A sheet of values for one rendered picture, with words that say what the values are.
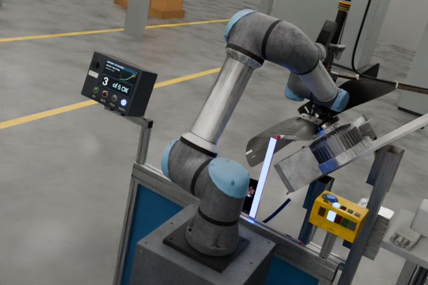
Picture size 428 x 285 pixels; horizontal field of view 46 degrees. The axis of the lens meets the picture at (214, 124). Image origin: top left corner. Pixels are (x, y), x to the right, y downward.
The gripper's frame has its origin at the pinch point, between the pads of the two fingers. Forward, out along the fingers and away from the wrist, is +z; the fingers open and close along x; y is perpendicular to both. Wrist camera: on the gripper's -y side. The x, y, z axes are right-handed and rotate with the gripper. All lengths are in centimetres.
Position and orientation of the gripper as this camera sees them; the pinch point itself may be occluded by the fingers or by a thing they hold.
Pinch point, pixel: (335, 42)
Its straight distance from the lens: 202.6
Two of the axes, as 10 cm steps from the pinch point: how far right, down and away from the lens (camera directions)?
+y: -2.1, 9.1, 3.6
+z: 5.2, -2.1, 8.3
